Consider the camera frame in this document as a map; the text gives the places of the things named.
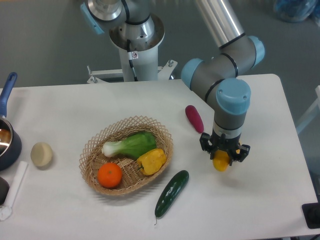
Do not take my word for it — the beige round potato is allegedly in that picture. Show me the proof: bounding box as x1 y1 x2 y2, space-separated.
30 142 53 167

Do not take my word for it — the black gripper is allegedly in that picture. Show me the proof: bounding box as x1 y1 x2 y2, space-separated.
199 132 251 166

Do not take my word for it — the orange fruit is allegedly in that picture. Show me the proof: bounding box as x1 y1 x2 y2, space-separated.
97 162 123 189

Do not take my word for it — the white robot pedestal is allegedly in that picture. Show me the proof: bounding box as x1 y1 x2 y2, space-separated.
87 13 178 84

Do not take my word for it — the white frame at right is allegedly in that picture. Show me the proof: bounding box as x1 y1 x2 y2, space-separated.
295 85 320 135

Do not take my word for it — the dark round object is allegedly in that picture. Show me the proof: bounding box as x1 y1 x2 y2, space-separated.
0 177 10 205

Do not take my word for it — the yellow bell pepper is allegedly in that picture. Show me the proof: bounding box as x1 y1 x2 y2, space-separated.
136 148 167 176

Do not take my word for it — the blue plastic bag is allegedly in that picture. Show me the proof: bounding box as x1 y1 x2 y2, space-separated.
273 0 320 23

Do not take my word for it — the blue saucepan with handle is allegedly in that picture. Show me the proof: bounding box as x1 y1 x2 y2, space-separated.
0 72 22 171

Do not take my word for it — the black device at edge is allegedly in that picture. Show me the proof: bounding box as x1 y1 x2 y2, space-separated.
301 202 320 229

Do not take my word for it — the dark green cucumber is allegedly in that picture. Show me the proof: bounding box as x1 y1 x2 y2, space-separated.
154 170 190 225

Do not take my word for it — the woven wicker basket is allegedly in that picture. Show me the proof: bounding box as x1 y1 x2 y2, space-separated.
79 116 174 196

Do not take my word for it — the purple sweet potato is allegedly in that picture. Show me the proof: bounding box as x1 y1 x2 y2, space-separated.
185 105 204 134

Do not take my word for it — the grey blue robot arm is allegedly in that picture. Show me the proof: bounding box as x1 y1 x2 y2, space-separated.
80 0 265 162

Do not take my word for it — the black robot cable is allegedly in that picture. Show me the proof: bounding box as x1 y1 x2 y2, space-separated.
126 39 139 82

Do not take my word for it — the green bok choy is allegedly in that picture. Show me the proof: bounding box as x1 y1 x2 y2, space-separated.
101 131 157 160

